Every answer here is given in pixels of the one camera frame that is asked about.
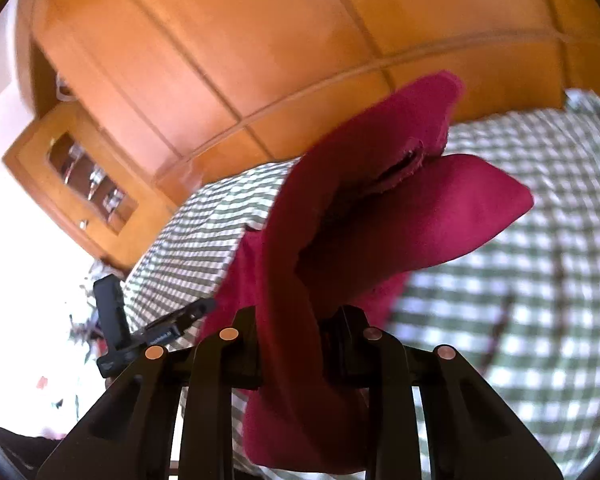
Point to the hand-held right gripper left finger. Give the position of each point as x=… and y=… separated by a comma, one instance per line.
x=240, y=355

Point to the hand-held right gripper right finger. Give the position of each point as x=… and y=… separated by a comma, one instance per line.
x=352, y=355

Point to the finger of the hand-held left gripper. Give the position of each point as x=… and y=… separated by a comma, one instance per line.
x=165, y=332

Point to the red long sleeve shirt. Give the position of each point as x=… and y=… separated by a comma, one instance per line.
x=370, y=220

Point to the green checked bed sheet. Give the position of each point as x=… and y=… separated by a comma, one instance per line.
x=505, y=335

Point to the wooden glass door cabinet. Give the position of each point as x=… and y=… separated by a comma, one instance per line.
x=40, y=160

